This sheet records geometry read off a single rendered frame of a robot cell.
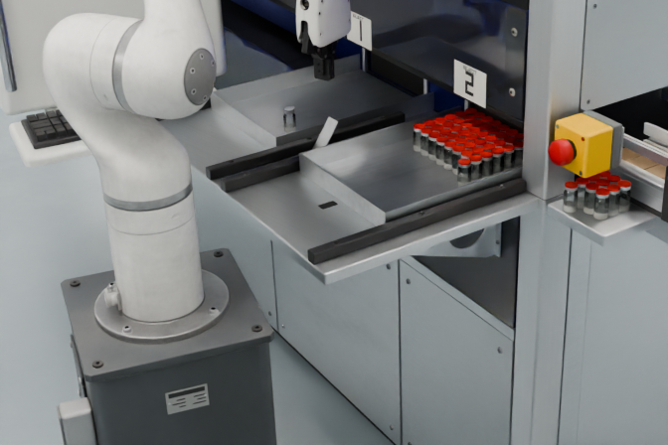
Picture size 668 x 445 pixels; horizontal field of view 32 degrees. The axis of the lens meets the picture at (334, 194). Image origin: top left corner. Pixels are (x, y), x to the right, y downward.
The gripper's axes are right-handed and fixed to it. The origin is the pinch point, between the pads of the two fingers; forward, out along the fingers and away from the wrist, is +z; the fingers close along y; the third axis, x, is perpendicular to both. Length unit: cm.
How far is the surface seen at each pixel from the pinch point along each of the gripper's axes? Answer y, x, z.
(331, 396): 36, 28, 104
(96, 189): 87, 161, 104
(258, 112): 7.3, 21.0, 15.6
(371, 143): 4.1, -6.7, 14.2
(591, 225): -1, -50, 16
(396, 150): 6.3, -10.4, 15.5
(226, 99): 7.3, 29.0, 14.7
